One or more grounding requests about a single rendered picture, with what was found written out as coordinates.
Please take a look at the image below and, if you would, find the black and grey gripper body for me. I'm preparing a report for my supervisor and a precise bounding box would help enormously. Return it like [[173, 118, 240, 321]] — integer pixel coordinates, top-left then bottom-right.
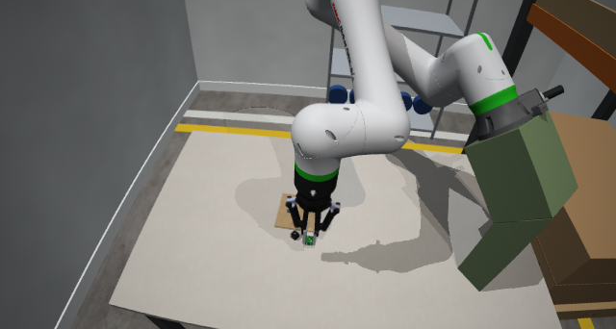
[[295, 191, 332, 213]]

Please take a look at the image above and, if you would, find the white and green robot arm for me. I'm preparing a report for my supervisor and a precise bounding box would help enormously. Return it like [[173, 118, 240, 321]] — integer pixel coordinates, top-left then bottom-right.
[[291, 0, 564, 198]]

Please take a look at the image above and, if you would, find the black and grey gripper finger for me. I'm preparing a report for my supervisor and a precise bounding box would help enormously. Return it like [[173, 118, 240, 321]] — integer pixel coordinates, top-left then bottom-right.
[[312, 201, 341, 245], [286, 196, 310, 244]]

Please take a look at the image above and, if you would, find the tan square mat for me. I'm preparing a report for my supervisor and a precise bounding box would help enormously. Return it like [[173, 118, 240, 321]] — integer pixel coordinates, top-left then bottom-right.
[[274, 193, 315, 233]]

